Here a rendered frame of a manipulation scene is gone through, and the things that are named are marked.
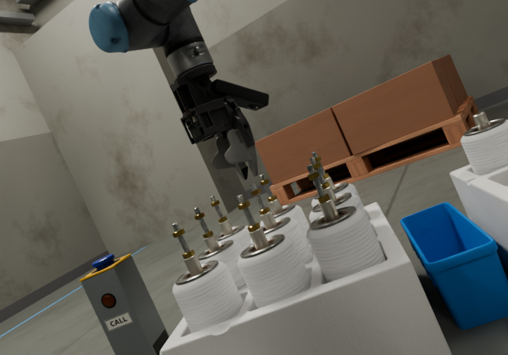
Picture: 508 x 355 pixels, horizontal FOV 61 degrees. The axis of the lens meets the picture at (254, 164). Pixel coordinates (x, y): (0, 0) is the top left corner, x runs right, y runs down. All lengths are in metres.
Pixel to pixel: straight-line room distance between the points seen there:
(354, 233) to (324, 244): 0.05
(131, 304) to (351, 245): 0.39
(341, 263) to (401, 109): 1.70
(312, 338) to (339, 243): 0.14
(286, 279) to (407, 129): 1.71
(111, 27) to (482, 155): 0.68
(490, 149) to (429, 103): 1.38
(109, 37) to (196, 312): 0.44
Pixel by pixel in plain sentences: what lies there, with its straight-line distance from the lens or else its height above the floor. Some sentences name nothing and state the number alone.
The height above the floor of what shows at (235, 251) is 0.24.
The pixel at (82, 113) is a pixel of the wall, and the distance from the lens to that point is 4.15.
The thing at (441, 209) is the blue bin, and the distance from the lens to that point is 1.03.
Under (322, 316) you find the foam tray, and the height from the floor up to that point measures 0.15.
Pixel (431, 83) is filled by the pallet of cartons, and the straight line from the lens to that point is 2.26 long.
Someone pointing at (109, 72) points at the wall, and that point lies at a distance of 3.89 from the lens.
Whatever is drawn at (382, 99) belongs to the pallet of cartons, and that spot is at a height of 0.35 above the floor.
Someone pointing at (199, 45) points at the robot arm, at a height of 0.60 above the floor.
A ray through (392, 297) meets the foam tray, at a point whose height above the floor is 0.14.
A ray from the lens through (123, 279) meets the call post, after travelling 0.81.
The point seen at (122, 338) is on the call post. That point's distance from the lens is 0.84.
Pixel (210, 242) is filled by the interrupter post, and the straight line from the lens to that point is 0.83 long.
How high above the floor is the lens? 0.40
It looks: 2 degrees down
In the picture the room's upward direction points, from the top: 24 degrees counter-clockwise
